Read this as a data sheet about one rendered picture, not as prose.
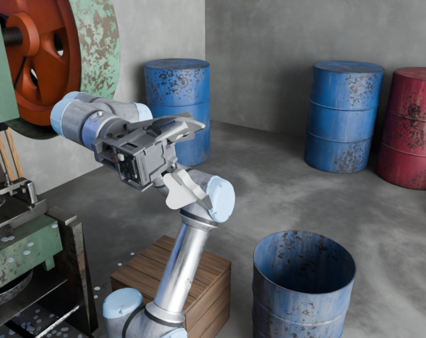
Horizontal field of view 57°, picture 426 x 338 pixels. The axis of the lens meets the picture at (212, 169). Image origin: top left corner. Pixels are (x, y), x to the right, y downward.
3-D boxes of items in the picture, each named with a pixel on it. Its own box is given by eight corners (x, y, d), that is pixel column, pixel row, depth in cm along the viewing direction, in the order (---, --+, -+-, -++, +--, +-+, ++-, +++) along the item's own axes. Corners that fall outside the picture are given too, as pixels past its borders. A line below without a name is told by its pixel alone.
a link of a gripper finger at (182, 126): (181, 143, 52) (149, 159, 59) (210, 124, 55) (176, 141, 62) (168, 123, 51) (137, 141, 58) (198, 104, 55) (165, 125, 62)
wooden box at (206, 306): (230, 317, 198) (231, 261, 183) (185, 374, 169) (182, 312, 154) (167, 287, 218) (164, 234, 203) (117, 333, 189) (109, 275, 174)
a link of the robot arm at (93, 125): (120, 139, 75) (111, 100, 71) (136, 147, 73) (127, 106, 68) (88, 158, 71) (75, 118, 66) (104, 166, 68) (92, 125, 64)
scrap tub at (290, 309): (351, 331, 190) (368, 249, 170) (322, 401, 158) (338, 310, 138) (272, 297, 211) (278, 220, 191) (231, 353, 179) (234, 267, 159)
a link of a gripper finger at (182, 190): (186, 232, 63) (147, 189, 63) (209, 211, 66) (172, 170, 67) (192, 225, 60) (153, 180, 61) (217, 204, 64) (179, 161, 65)
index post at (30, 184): (38, 201, 162) (33, 180, 158) (31, 204, 160) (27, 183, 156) (34, 199, 164) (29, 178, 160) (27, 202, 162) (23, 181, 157)
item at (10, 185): (35, 188, 173) (30, 166, 168) (-2, 204, 160) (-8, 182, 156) (27, 184, 176) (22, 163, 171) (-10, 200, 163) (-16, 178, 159)
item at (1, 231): (38, 239, 148) (31, 207, 142) (3, 258, 137) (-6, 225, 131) (0, 219, 160) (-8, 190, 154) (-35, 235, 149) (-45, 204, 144)
